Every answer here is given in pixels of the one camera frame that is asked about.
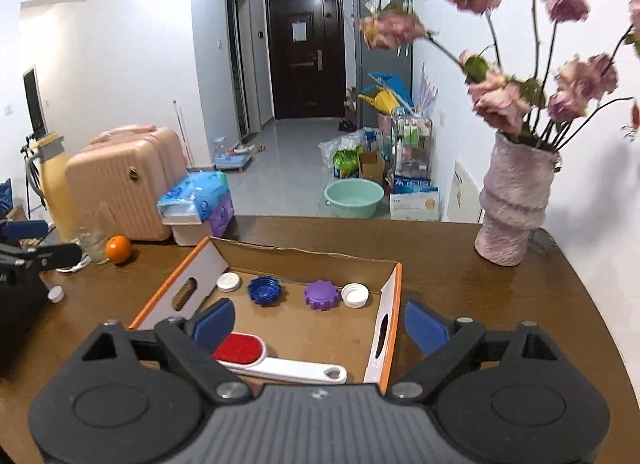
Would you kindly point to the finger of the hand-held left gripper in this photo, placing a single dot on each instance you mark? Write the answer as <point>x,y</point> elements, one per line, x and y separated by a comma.
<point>25,230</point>
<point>52,255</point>

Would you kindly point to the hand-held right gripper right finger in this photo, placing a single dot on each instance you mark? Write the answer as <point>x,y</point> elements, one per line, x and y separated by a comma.
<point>425,329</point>

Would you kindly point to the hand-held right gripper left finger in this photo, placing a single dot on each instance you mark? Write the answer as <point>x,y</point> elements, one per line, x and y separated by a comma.
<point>215,324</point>

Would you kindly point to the smooth white bottle cap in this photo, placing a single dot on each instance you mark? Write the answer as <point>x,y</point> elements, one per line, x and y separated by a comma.
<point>228,282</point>

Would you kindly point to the blue bottle cap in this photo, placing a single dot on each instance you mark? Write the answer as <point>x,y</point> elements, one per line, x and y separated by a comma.
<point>265,290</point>

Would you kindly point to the ribbed white bottle cap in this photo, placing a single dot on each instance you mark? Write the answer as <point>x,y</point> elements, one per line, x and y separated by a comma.
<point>355,295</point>

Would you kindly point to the white lint brush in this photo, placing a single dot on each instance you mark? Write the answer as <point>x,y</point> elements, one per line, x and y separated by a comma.
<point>280,366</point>

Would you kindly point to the red cardboard box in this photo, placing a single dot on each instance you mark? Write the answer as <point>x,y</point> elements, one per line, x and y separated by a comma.
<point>300,339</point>

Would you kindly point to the purple bottle cap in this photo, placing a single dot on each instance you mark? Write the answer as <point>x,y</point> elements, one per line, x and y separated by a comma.
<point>322,295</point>

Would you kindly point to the small white lid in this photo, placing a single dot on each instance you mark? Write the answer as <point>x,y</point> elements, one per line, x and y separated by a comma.
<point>55,294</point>

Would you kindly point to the clear glass cup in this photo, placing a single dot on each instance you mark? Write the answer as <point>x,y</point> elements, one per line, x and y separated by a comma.
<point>92,244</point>

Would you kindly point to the yellow thermos bottle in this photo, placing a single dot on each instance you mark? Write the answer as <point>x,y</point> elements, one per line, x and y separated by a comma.
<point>57,194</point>

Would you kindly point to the orange fruit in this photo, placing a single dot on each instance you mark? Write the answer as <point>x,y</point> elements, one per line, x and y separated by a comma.
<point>118,249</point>

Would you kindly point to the white storage box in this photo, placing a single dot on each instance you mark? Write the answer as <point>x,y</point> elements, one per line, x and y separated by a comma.
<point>185,231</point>

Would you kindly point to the pink ribbed suitcase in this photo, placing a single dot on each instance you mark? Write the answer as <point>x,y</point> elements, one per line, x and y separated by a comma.
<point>125,184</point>

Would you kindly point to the black flat screen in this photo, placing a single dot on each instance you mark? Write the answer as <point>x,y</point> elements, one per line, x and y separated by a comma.
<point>35,104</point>

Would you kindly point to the white and blue packages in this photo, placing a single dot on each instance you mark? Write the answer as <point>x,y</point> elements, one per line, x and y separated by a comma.
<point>415,199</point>

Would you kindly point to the blue tissue pack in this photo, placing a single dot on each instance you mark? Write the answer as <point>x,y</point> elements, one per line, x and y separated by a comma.
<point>200,194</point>

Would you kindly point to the white leaning panel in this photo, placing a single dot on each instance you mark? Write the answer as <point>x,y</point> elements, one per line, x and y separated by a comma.
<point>466,191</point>

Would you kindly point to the green plastic basin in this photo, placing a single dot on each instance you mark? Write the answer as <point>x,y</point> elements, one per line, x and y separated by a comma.
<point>354,199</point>

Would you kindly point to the pink textured vase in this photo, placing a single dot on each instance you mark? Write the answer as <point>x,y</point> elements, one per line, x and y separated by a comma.
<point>510,204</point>

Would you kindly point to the black eyeglasses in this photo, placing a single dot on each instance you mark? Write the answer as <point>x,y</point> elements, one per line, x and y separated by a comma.
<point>550,244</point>

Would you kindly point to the pet water dispenser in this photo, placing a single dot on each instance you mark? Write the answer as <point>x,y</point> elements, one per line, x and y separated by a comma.
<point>227,159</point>

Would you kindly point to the small brown carton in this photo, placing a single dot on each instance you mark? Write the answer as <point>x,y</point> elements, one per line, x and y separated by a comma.
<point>371,169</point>

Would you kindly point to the green packaged bag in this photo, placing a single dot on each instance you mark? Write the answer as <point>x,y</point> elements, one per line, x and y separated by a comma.
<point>346,164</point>

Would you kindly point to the clear plastic bag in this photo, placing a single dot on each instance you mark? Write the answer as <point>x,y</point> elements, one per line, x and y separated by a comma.
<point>335,141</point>

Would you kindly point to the dark shoes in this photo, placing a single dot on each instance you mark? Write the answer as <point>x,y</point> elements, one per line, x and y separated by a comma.
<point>346,126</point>

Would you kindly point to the yellow watering can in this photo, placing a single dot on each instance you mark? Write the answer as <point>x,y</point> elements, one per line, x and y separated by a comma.
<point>385,100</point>

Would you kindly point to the purple decorative plant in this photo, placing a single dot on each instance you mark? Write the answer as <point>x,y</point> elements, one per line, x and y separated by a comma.
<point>427,94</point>

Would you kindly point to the bunch of dried pink roses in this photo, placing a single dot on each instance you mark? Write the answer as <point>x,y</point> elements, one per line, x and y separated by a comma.
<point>495,94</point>

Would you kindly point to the blue folding rack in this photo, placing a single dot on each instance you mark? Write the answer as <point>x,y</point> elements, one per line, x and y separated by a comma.
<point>392,84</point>

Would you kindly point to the side doorway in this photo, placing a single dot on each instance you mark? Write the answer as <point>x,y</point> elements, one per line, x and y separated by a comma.
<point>242,64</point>

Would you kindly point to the dark brown entrance door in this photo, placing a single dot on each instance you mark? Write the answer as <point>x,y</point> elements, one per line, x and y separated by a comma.
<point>305,69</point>

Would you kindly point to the grey refrigerator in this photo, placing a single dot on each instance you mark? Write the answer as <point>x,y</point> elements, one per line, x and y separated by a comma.
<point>372,59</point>

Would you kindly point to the white paper on door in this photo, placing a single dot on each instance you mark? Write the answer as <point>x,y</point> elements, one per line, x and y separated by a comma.
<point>300,31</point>

